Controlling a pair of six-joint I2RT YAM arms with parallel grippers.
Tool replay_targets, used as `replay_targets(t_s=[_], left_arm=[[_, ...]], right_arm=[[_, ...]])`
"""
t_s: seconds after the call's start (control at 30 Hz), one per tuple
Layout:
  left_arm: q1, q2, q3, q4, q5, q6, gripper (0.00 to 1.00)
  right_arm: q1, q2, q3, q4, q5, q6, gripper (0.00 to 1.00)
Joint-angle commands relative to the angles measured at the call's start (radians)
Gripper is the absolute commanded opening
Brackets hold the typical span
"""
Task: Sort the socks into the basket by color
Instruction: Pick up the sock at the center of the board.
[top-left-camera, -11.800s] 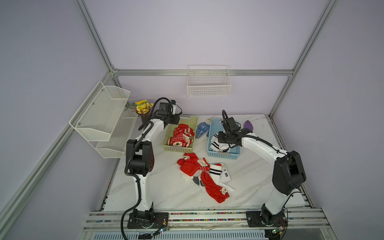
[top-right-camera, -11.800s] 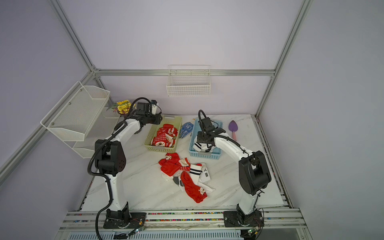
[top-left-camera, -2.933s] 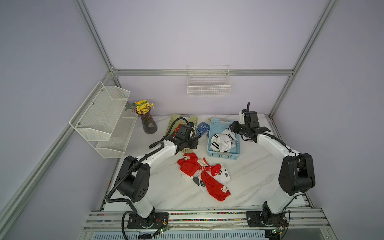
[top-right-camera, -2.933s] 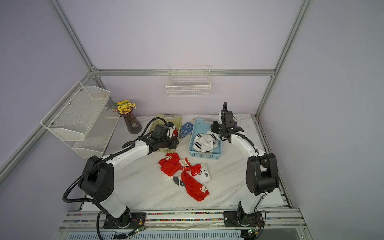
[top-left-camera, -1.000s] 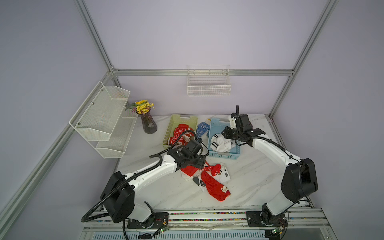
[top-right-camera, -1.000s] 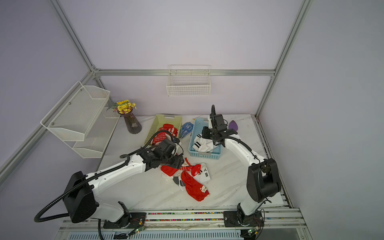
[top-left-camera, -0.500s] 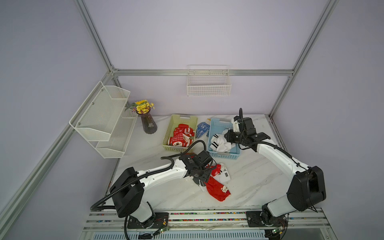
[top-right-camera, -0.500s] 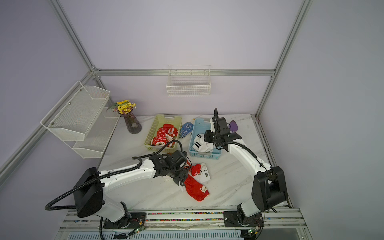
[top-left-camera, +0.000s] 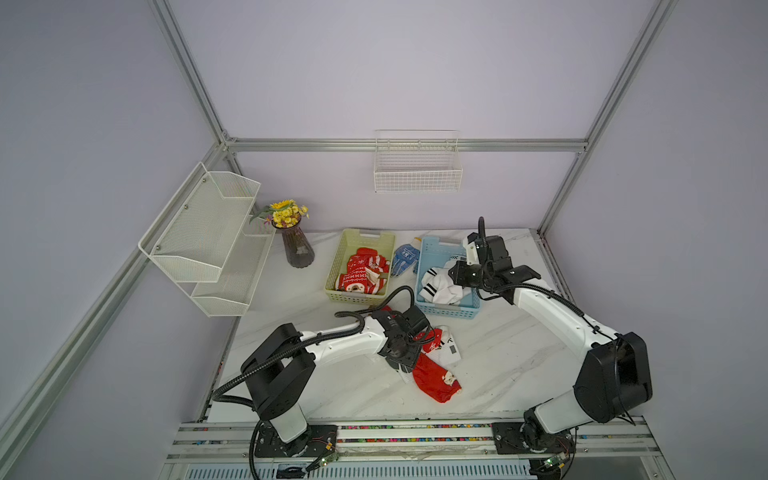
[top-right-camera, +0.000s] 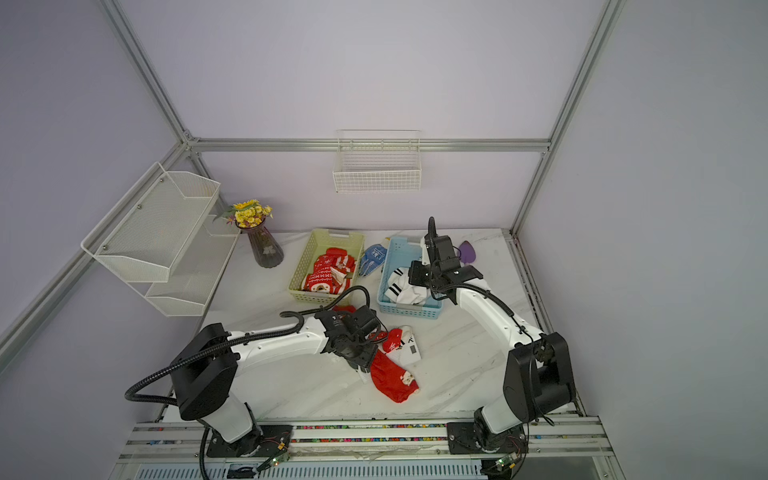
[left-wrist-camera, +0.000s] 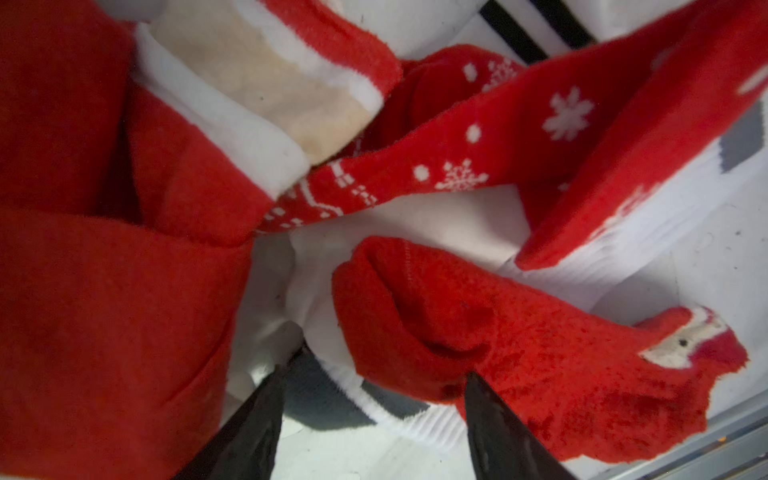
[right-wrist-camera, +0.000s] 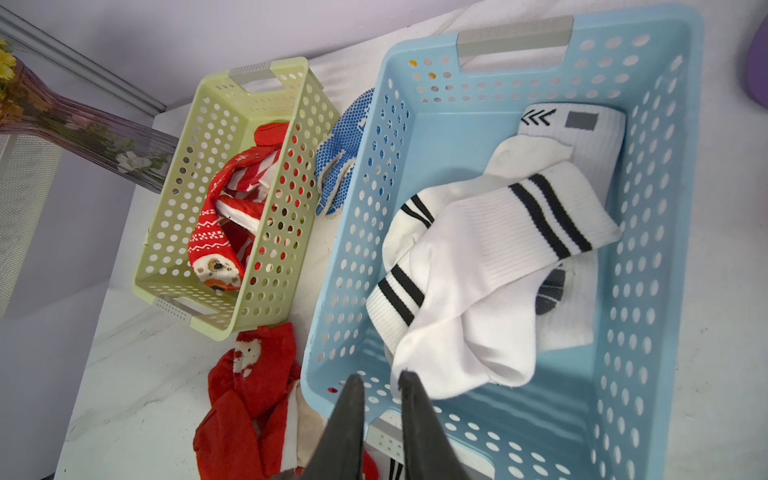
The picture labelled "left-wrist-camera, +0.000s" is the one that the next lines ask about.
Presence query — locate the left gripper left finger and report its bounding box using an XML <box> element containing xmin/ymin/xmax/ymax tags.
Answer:
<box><xmin>174</xmin><ymin>367</ymin><xmax>285</xmax><ymax>480</ymax></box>

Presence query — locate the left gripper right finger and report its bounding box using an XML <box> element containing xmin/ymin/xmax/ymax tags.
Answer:
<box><xmin>464</xmin><ymin>372</ymin><xmax>575</xmax><ymax>480</ymax></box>

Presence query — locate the small red santa sock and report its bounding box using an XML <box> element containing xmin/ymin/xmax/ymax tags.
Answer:
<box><xmin>332</xmin><ymin>237</ymin><xmax>748</xmax><ymax>463</ymax></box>

